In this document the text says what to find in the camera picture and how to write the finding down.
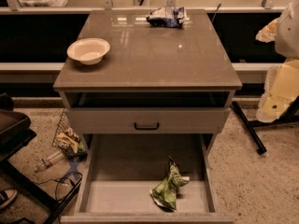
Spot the green jalapeno chip bag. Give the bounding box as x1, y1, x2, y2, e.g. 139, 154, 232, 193
149, 158, 190, 211

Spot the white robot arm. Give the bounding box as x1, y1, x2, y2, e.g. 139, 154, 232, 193
256, 0, 299, 123

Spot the closed drawer with black handle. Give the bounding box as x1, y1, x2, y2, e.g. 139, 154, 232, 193
65, 108, 230, 134

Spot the clear plastic bottle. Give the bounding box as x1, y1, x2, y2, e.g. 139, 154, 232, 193
35, 151, 64, 172

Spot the wire rack on floor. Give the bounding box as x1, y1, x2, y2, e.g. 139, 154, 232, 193
52, 111, 70, 147

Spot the chip bag on floor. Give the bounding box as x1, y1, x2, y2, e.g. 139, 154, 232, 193
56, 128, 86, 157

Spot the black cable on floor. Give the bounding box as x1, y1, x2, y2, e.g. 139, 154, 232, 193
32, 171, 84, 203

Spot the grey drawer cabinet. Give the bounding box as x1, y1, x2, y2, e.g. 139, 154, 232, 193
54, 10, 241, 148

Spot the black metal stand base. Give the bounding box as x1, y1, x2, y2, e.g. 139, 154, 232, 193
232, 97, 299, 155

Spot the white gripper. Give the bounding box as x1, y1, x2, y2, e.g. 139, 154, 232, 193
255, 19, 299, 123

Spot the black sneaker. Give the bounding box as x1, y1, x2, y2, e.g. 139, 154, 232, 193
0, 189, 17, 209

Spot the blue white chip bag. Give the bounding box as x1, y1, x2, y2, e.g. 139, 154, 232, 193
146, 7, 187, 28

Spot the white bowl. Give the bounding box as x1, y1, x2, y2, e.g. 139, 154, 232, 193
67, 38, 110, 65

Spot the open bottom drawer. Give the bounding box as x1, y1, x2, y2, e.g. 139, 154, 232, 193
61, 133, 234, 224

